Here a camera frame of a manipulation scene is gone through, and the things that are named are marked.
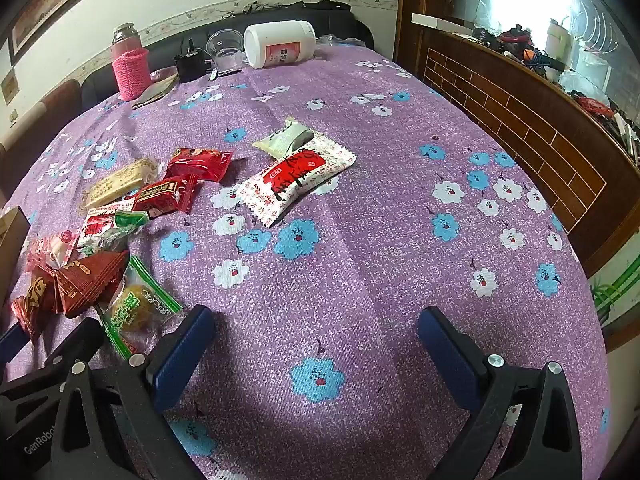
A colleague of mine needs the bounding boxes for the white jar with red label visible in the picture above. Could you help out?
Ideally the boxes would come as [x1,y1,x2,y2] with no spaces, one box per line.
[243,20,317,70]

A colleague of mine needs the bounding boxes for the brown paper envelope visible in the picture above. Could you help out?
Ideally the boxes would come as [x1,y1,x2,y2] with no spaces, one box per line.
[131,72,180,110]

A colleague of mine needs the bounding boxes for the clear plastic cup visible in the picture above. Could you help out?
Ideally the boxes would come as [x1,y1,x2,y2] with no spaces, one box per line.
[206,28,246,72]

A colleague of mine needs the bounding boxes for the brown red triangular snack packet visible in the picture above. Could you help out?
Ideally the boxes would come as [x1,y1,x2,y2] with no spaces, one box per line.
[54,250,131,320]

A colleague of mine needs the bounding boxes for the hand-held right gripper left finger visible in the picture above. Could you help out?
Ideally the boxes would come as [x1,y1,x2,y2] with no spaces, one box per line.
[50,304,217,480]

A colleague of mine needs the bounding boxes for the dark red snack packet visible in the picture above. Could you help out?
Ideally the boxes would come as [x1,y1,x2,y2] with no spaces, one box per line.
[10,265,58,343]

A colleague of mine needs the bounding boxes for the white red green snack packet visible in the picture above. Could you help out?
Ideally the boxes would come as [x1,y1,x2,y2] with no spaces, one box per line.
[75,200,151,256]

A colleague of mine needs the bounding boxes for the green bamboo wall sticker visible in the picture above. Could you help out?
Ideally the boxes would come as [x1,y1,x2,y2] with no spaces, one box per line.
[587,257,640,331]

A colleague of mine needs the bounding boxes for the wooden cabinet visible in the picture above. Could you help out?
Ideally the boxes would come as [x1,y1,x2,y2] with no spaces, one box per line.
[394,0,640,278]

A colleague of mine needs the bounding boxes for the flat white box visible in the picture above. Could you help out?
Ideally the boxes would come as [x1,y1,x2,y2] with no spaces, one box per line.
[411,12,473,32]

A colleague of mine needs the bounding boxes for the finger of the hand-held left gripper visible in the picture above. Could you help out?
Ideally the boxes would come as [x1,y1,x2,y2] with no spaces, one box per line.
[0,324,30,363]
[0,316,105,397]

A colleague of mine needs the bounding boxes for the cardboard box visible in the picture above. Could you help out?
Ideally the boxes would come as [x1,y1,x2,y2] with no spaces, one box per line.
[0,206,32,306]

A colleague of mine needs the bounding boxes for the purple floral tablecloth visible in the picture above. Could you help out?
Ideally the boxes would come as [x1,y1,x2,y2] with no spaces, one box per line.
[0,40,613,480]

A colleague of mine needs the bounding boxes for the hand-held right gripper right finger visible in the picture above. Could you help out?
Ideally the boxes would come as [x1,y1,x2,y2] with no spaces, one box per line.
[418,306,584,480]

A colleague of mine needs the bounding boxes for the red round object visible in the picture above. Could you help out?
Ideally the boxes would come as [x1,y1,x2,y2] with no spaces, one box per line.
[500,27,531,53]

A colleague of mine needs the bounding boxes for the clear plastic bag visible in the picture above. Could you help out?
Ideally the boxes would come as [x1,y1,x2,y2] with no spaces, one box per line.
[317,34,372,50]

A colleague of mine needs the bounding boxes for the plain red snack packet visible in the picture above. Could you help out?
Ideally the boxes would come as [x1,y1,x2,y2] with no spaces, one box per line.
[165,146,235,182]

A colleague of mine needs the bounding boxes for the red snack packet brown picture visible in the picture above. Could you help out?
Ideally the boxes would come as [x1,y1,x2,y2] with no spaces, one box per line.
[131,172,201,217]

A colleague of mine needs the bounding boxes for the small wall picture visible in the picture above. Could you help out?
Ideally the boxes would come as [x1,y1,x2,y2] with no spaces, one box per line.
[0,72,21,107]

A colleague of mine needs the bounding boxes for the pink snack packet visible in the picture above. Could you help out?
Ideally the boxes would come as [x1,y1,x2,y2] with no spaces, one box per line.
[26,227,81,273]

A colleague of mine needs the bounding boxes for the beige snack bar packet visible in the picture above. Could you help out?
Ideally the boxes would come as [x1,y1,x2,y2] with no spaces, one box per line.
[80,157,160,209]

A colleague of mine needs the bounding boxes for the small black box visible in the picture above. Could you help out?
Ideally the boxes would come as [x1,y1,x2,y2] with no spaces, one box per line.
[174,39,211,84]

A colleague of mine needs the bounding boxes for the dark sofa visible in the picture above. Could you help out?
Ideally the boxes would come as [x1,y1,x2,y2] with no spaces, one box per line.
[80,1,376,111]

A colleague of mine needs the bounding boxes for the white kettle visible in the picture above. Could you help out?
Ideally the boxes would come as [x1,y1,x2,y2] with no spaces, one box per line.
[544,18,575,82]

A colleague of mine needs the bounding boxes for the clear green cake packet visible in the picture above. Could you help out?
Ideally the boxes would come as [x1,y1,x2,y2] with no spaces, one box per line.
[97,255,185,361]

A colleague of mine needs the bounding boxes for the brown chair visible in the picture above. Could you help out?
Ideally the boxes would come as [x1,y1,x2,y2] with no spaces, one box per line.
[0,79,83,201]

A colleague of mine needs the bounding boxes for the red flat object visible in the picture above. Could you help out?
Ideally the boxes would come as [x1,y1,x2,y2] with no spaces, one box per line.
[575,92,616,118]

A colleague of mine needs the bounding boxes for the pink bottle with knitted sleeve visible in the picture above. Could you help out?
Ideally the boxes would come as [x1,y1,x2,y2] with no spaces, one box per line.
[111,22,152,102]

